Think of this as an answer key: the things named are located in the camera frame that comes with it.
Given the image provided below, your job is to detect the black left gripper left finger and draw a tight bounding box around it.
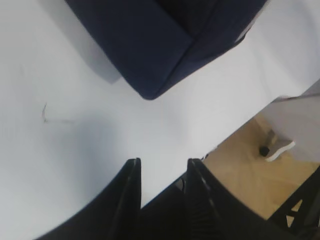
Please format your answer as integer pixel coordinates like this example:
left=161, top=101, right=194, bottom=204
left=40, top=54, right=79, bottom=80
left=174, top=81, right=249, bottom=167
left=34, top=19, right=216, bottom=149
left=40, top=158, right=142, bottom=240

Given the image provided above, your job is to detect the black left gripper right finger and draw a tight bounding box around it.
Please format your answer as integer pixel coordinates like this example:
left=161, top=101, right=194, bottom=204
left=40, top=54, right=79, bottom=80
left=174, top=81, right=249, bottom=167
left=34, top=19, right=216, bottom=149
left=186, top=159, right=295, bottom=240

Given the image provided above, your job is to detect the navy blue lunch bag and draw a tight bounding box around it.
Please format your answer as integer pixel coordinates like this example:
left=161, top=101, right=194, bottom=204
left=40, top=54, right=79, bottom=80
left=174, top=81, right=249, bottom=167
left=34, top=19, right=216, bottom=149
left=67, top=0, right=267, bottom=100

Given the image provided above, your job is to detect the grey white sneaker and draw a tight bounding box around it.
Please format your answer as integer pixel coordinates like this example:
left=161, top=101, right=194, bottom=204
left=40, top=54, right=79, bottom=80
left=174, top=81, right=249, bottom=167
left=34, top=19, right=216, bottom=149
left=265, top=139, right=296, bottom=162

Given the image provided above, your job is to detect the black chair frame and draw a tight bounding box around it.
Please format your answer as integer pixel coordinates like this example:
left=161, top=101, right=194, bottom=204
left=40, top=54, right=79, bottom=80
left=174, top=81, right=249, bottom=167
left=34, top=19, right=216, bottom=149
left=268, top=168, right=320, bottom=240

